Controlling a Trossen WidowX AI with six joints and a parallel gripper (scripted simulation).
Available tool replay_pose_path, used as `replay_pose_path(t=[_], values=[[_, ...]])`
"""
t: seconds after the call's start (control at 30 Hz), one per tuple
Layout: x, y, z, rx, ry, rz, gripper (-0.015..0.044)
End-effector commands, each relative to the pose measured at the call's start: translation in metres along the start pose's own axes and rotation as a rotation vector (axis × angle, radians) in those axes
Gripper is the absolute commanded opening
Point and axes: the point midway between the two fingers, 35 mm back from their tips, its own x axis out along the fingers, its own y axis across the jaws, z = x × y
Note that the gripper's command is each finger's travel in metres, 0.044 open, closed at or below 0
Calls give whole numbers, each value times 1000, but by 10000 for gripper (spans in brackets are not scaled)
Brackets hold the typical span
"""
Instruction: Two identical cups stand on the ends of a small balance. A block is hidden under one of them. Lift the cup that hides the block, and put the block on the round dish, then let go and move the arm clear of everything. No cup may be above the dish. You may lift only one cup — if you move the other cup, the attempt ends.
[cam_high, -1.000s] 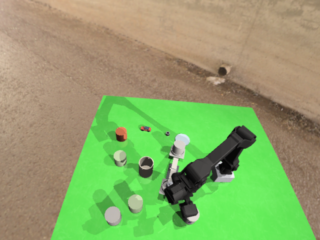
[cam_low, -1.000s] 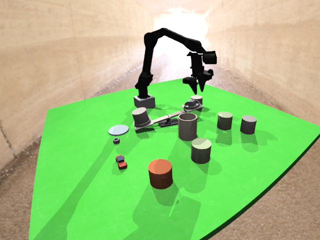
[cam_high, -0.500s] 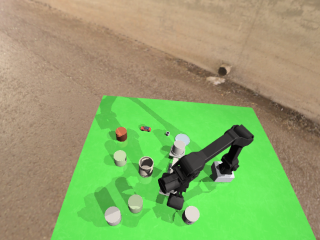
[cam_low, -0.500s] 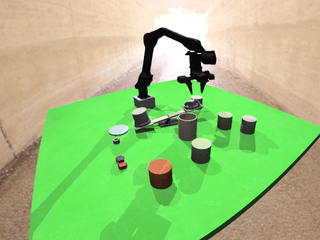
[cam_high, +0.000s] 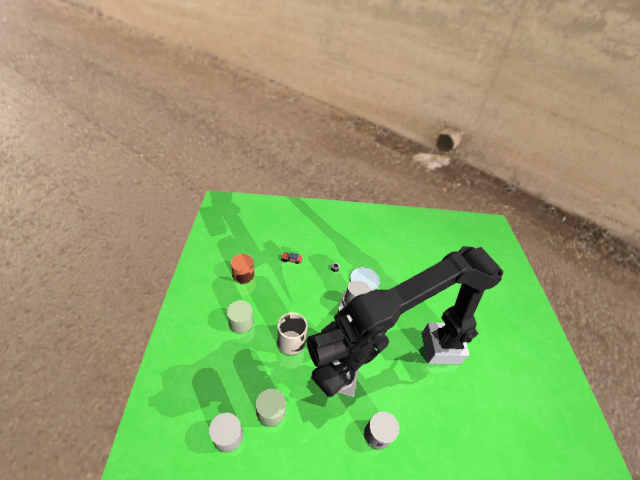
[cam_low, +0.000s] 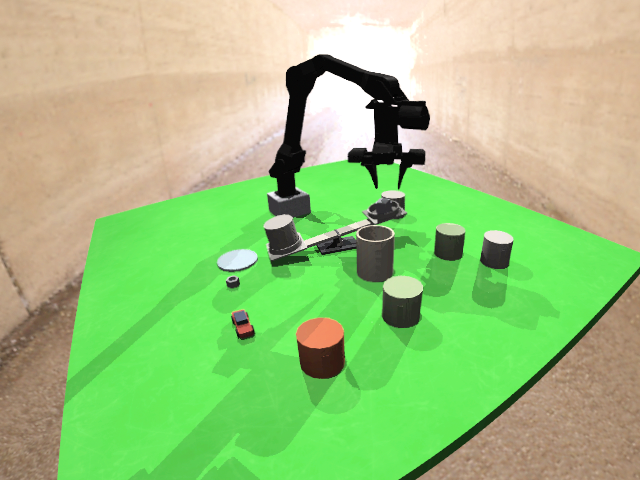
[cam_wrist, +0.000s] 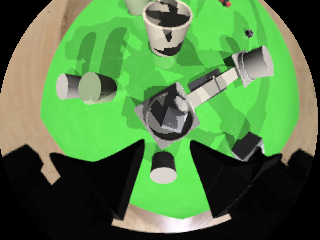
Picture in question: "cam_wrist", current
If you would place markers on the beige open cylindrical cup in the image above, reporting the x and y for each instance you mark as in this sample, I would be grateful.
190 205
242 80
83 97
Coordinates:
167 23

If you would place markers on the red toy car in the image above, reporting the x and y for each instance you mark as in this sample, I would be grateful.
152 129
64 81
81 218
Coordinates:
225 2

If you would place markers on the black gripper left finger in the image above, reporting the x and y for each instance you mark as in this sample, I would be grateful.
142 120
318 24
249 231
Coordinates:
111 179

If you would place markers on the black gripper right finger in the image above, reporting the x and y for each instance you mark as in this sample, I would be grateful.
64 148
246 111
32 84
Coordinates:
225 179

